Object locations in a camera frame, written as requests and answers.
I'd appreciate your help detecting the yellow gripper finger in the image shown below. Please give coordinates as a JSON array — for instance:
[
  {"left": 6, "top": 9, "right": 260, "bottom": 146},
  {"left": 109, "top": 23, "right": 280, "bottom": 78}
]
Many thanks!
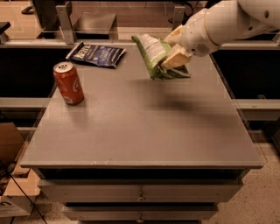
[
  {"left": 160, "top": 44, "right": 192, "bottom": 70},
  {"left": 164, "top": 24, "right": 183, "bottom": 46}
]

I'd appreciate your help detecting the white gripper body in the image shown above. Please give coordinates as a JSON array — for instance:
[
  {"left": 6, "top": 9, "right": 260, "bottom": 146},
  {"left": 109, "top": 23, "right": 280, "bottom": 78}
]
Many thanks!
[{"left": 181, "top": 8, "right": 222, "bottom": 57}]

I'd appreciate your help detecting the green jalapeno chip bag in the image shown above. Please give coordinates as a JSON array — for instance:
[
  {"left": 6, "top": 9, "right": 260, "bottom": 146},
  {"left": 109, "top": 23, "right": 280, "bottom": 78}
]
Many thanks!
[{"left": 131, "top": 34, "right": 191, "bottom": 80}]

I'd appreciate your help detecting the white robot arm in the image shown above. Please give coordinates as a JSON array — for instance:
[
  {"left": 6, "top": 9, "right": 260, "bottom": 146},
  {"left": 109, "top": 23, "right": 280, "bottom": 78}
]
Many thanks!
[{"left": 160, "top": 0, "right": 280, "bottom": 70}]

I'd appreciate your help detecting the blue chip bag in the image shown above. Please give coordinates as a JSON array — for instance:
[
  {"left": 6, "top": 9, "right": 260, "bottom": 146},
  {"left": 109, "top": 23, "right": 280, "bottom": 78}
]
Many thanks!
[{"left": 66, "top": 42, "right": 125, "bottom": 68}]

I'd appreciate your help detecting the orange soda can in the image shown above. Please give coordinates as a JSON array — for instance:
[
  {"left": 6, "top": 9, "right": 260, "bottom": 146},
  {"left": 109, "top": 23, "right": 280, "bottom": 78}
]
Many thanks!
[{"left": 53, "top": 61, "right": 84, "bottom": 105}]

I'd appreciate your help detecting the upper drawer knob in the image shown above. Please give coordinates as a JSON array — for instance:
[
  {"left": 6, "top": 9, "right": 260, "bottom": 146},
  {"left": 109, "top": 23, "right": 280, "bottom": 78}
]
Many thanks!
[{"left": 136, "top": 190, "right": 146, "bottom": 202}]

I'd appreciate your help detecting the drawer knob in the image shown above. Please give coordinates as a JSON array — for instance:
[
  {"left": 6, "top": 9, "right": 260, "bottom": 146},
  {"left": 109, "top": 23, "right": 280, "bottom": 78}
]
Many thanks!
[
  {"left": 136, "top": 190, "right": 146, "bottom": 202},
  {"left": 136, "top": 214, "right": 144, "bottom": 224}
]

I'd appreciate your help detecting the upper grey drawer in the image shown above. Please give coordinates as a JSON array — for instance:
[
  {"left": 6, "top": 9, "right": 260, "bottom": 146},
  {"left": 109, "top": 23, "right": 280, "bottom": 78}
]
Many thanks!
[{"left": 38, "top": 179, "right": 243, "bottom": 203}]

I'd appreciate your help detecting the grey drawer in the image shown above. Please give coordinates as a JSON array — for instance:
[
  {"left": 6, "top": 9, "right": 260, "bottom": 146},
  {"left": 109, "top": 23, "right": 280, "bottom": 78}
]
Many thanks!
[
  {"left": 38, "top": 179, "right": 243, "bottom": 203},
  {"left": 63, "top": 203, "right": 218, "bottom": 221}
]

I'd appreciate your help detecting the lower drawer knob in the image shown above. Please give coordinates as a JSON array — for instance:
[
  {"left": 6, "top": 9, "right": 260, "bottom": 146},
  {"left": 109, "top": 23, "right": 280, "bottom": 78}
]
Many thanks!
[{"left": 136, "top": 214, "right": 144, "bottom": 224}]

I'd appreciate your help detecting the lower grey drawer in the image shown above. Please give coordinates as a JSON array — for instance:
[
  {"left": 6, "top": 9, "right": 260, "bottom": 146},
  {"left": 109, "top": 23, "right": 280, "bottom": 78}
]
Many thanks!
[{"left": 63, "top": 203, "right": 218, "bottom": 221}]

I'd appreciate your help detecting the cardboard box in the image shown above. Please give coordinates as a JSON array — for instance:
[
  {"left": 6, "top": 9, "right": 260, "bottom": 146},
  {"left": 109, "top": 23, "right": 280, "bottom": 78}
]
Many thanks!
[{"left": 0, "top": 122, "right": 40, "bottom": 218}]

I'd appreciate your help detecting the right metal bracket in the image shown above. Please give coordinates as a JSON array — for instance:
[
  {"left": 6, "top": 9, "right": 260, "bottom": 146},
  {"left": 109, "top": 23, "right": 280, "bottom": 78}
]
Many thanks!
[{"left": 171, "top": 6, "right": 185, "bottom": 31}]

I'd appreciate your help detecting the metal bracket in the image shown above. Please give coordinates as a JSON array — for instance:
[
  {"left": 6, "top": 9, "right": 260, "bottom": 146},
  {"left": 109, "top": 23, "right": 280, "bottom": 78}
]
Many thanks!
[
  {"left": 171, "top": 6, "right": 185, "bottom": 31},
  {"left": 56, "top": 1, "right": 76, "bottom": 45}
]

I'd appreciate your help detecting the left metal bracket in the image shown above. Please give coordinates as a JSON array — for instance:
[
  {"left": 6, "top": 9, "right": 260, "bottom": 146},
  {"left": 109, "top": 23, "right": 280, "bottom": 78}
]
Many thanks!
[{"left": 56, "top": 1, "right": 76, "bottom": 45}]

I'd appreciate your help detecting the black cable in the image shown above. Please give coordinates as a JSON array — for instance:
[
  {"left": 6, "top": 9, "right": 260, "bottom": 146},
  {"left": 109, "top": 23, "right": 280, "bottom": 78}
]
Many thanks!
[{"left": 0, "top": 110, "right": 47, "bottom": 224}]

